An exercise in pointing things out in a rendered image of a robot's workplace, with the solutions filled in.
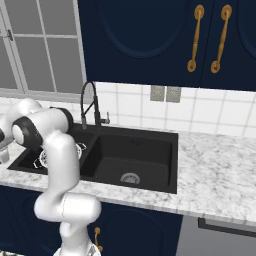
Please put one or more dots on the navy wall cupboard door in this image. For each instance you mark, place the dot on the navy wall cupboard door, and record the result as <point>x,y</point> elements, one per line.
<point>140,36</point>
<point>238,40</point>

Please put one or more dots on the grey wall socket plate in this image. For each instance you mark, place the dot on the grey wall socket plate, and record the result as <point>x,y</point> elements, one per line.
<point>173,94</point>
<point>157,93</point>

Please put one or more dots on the white framed window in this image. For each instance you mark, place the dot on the white framed window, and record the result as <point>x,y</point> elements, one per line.
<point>43,46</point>

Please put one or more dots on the grey dishwasher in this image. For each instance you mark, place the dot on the grey dishwasher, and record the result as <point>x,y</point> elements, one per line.
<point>216,241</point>

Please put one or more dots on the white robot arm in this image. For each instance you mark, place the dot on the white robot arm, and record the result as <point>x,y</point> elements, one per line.
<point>61,166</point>

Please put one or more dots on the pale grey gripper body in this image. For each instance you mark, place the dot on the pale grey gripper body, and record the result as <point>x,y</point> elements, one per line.
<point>4,152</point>

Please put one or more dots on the navy base cupboard door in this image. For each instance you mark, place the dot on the navy base cupboard door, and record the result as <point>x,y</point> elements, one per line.
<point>18,223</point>
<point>140,233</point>

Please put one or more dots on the black kitchen sink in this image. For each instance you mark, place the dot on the black kitchen sink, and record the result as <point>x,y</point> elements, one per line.
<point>133,156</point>

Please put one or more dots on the black spring sink faucet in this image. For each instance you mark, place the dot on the black spring sink faucet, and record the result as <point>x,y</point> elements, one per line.
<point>96,110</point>

